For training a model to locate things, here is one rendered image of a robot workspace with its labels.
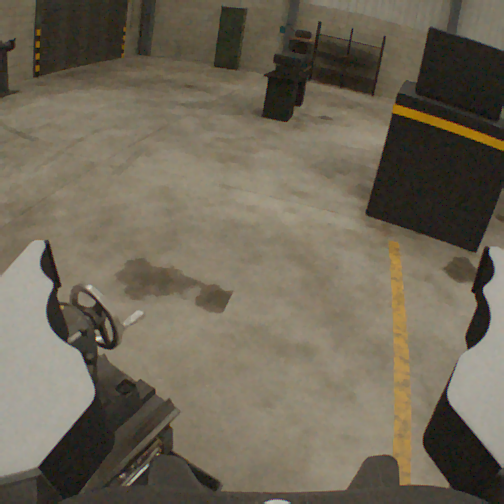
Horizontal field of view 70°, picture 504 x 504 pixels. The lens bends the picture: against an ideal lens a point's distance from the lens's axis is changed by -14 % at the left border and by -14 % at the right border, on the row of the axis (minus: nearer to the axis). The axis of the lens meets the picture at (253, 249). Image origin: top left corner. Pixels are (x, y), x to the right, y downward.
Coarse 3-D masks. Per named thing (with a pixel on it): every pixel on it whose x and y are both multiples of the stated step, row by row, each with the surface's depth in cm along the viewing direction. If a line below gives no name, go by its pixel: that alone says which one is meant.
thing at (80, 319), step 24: (72, 288) 76; (96, 288) 74; (72, 312) 68; (96, 312) 75; (72, 336) 64; (96, 336) 80; (120, 336) 75; (96, 360) 72; (96, 384) 75; (120, 384) 82; (120, 408) 79
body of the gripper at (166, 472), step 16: (160, 464) 5; (176, 464) 5; (368, 464) 5; (384, 464) 5; (160, 480) 5; (176, 480) 5; (192, 480) 5; (352, 480) 5; (368, 480) 5; (384, 480) 5; (80, 496) 4; (96, 496) 4; (112, 496) 4; (128, 496) 4; (144, 496) 5; (160, 496) 5; (176, 496) 5; (192, 496) 5; (208, 496) 5; (224, 496) 5; (240, 496) 5; (256, 496) 5; (272, 496) 5; (288, 496) 5; (304, 496) 5; (320, 496) 5; (336, 496) 5; (352, 496) 5; (368, 496) 5; (384, 496) 4; (400, 496) 4; (416, 496) 4; (432, 496) 4; (448, 496) 4; (464, 496) 4
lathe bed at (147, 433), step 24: (144, 384) 91; (144, 408) 88; (168, 408) 88; (120, 432) 81; (144, 432) 81; (168, 432) 88; (120, 456) 75; (144, 456) 82; (96, 480) 69; (120, 480) 75
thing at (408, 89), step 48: (432, 48) 330; (480, 48) 310; (432, 96) 352; (480, 96) 331; (384, 144) 357; (432, 144) 337; (480, 144) 318; (384, 192) 376; (432, 192) 357; (480, 192) 337; (480, 240) 356
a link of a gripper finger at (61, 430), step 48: (48, 240) 11; (0, 288) 9; (48, 288) 9; (0, 336) 7; (48, 336) 8; (0, 384) 6; (48, 384) 6; (0, 432) 5; (48, 432) 6; (96, 432) 6; (0, 480) 5; (48, 480) 5
